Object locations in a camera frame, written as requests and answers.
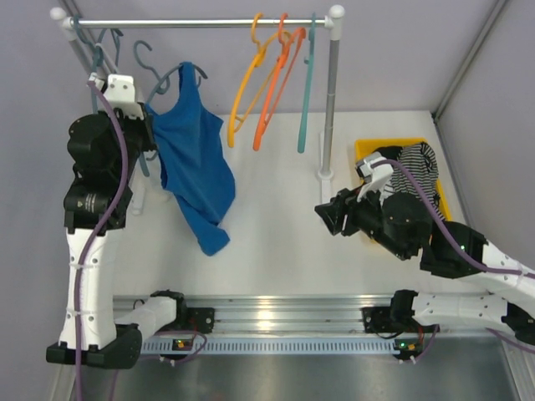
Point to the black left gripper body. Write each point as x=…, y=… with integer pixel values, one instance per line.
x=142, y=128

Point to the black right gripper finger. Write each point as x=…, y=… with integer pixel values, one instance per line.
x=331, y=211
x=334, y=224

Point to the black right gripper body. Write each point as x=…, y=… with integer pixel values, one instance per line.
x=365, y=215

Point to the blue tank top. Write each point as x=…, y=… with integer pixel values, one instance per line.
x=192, y=164

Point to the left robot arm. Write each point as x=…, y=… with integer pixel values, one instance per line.
x=105, y=149

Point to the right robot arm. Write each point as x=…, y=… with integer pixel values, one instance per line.
x=402, y=225

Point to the teal hanger with garment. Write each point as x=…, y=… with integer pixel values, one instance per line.
x=92, y=54

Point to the teal hanger right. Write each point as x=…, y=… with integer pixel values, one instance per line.
x=309, y=61

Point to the yellow hanger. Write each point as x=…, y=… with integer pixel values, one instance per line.
x=236, y=121

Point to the orange hanger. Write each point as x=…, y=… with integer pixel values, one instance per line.
x=291, y=44

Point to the silver clothes rack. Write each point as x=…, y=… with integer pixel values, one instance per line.
x=332, y=21

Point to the black garment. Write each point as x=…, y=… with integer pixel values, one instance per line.
x=387, y=153

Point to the yellow plastic bin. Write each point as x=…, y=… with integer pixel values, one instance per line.
x=364, y=148

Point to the black white striped shirt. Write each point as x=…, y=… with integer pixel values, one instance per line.
x=420, y=160

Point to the corner metal profile left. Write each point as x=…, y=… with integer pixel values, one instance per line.
x=69, y=383

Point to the corner metal profile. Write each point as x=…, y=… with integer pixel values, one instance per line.
x=483, y=33
x=69, y=383

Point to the corner metal profile right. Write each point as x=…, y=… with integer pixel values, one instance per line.
x=483, y=33

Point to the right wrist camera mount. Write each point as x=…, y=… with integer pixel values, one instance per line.
x=374, y=178

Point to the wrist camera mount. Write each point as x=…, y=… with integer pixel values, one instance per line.
x=374, y=178
x=122, y=93

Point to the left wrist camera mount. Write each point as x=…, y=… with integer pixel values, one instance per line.
x=122, y=93

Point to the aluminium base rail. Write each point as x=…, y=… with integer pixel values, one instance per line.
x=288, y=326

